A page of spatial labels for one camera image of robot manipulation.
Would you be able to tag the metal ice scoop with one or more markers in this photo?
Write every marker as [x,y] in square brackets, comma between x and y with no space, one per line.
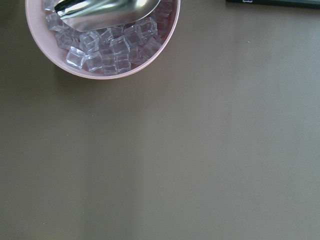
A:
[87,15]

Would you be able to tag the black box edge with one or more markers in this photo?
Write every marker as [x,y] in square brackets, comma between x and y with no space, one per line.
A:
[309,4]

